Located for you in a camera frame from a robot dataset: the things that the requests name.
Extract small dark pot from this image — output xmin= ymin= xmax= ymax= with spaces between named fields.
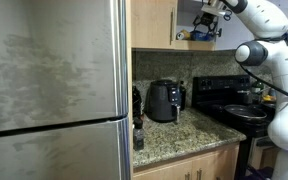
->
xmin=237 ymin=89 xmax=253 ymax=106

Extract dark olive oil bottle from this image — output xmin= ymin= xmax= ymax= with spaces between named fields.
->
xmin=178 ymin=80 xmax=187 ymax=112

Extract wooden upper cabinet carcass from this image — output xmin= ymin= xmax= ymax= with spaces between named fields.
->
xmin=130 ymin=0 xmax=218 ymax=52

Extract black frying pan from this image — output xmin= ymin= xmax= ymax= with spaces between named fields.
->
xmin=223 ymin=104 xmax=268 ymax=121

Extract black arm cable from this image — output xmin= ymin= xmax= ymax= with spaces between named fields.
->
xmin=237 ymin=61 xmax=288 ymax=108

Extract green bottle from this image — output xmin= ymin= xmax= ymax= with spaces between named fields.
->
xmin=251 ymin=79 xmax=265 ymax=98

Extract yellow sponge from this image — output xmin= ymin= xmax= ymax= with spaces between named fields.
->
xmin=262 ymin=94 xmax=277 ymax=103

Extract closed wooden upper cabinet door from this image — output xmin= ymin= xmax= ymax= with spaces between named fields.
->
xmin=130 ymin=0 xmax=178 ymax=50

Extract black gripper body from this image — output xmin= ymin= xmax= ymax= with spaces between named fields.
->
xmin=197 ymin=12 xmax=219 ymax=26

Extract dark spice jar black cap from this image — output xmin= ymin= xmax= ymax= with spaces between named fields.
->
xmin=132 ymin=117 xmax=146 ymax=152

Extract stainless steel refrigerator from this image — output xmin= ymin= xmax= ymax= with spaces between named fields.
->
xmin=0 ymin=0 xmax=133 ymax=180

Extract yellow item in cabinet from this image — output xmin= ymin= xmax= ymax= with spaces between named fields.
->
xmin=182 ymin=29 xmax=192 ymax=41

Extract black electric stove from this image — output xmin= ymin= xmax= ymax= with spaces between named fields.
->
xmin=192 ymin=74 xmax=278 ymax=180

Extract silver handle of closed door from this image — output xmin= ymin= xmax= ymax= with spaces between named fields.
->
xmin=169 ymin=8 xmax=175 ymax=46

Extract wooden lower cabinet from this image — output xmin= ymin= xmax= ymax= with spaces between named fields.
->
xmin=132 ymin=141 xmax=241 ymax=180

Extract blue bag box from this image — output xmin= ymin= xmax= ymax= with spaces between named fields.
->
xmin=189 ymin=30 xmax=215 ymax=42

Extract black air fryer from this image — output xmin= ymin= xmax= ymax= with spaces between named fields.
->
xmin=145 ymin=79 xmax=182 ymax=124

